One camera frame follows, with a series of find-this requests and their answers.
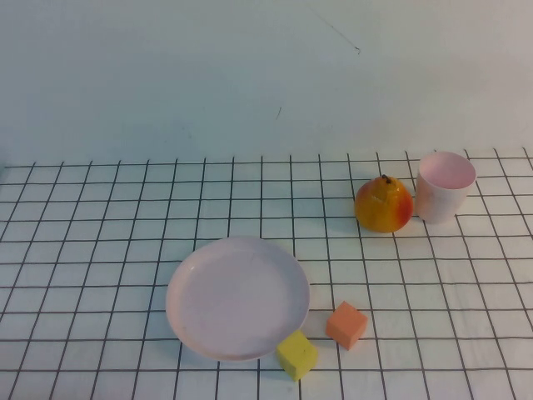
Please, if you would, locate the pink plastic cup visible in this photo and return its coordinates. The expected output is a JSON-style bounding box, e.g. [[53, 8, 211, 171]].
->
[[416, 151, 477, 225]]

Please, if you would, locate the pink round plate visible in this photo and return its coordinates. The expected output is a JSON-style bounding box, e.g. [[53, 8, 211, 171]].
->
[[165, 235, 311, 362]]

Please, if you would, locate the yellow red toy pear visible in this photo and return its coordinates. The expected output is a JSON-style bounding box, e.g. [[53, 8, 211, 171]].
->
[[354, 173, 415, 233]]

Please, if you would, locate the orange foam cube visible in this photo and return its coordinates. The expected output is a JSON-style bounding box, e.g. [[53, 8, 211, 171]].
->
[[325, 300, 369, 351]]

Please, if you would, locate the yellow foam cube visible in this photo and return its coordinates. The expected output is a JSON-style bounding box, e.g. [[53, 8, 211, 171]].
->
[[275, 329, 319, 383]]

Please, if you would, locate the white black-grid tablecloth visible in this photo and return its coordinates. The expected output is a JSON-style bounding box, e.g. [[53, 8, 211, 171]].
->
[[0, 147, 533, 400]]

